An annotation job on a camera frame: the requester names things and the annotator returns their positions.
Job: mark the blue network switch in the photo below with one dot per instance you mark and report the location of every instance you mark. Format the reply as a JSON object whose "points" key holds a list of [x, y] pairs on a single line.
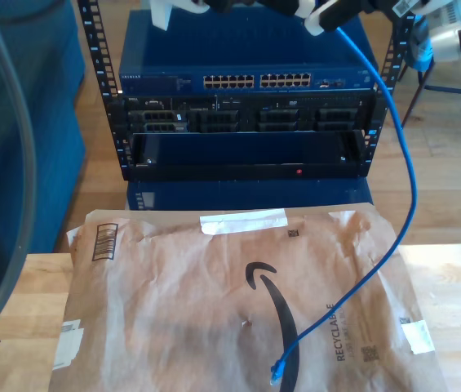
{"points": [[246, 49]]}

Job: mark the dark metal stool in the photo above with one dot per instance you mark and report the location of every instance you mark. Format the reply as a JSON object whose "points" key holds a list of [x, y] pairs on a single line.
{"points": [[442, 88]]}

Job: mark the dark blue flat chassis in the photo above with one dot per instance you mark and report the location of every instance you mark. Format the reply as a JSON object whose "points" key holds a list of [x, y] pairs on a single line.
{"points": [[254, 196]]}

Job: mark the brown paper mailer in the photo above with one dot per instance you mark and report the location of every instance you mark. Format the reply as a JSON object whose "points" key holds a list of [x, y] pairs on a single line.
{"points": [[173, 326]]}

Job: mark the black rack shelf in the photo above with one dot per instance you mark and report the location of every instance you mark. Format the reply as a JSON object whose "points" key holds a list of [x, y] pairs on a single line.
{"points": [[246, 171]]}

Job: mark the black server rack frame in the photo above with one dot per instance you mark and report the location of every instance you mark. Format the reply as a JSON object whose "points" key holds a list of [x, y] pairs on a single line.
{"points": [[99, 53]]}

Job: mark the black rack server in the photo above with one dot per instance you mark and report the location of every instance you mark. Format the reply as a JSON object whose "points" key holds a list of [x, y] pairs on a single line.
{"points": [[254, 106]]}

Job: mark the blue sofa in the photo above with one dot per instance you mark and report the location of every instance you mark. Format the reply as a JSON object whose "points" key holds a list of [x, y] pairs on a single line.
{"points": [[18, 143]]}

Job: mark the grey-blue cloth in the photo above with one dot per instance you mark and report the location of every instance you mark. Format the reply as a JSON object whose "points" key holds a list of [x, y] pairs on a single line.
{"points": [[422, 53]]}

